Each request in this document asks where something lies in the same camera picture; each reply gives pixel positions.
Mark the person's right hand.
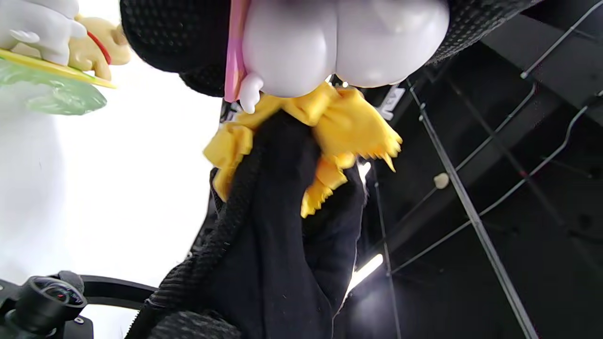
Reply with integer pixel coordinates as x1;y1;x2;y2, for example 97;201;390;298
125;111;368;339

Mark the person's left hand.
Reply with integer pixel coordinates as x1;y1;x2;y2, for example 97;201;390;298
120;0;542;98

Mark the bear ornament green board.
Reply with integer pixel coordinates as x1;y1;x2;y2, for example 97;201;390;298
0;0;132;116

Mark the yellow dusting cloth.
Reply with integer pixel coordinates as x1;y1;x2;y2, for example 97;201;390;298
204;82;403;218

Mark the bear ornament pink board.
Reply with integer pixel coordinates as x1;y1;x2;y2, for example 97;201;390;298
225;0;450;114

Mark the black wrist camera block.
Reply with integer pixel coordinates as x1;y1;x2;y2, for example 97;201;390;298
0;316;95;339

